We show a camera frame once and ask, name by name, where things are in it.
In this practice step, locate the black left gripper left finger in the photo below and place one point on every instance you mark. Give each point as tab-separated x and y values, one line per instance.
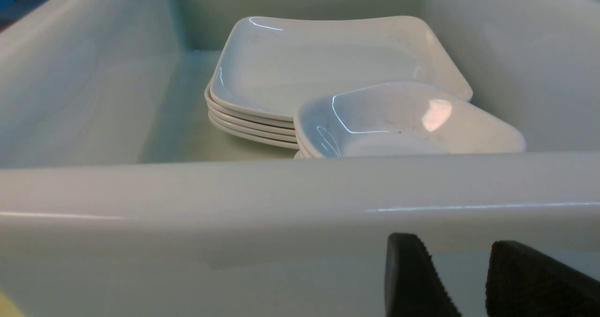
412	287

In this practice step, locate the large white plastic tub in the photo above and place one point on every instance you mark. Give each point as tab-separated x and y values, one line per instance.
120	199

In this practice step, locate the stack of white square plates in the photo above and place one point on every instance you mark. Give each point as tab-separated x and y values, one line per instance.
269	67

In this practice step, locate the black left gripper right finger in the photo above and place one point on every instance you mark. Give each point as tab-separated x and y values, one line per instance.
524	282

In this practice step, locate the stack of white small bowls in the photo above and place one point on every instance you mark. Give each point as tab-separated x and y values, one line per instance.
401	118

